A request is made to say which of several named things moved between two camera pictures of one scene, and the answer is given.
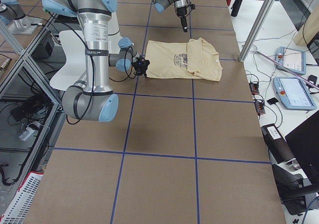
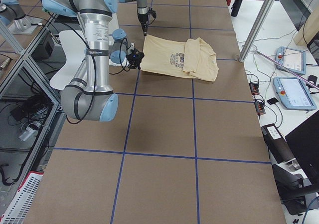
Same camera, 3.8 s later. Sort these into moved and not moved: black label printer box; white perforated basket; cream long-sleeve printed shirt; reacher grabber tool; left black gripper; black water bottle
Moved: left black gripper; cream long-sleeve printed shirt
Not moved: reacher grabber tool; black water bottle; black label printer box; white perforated basket
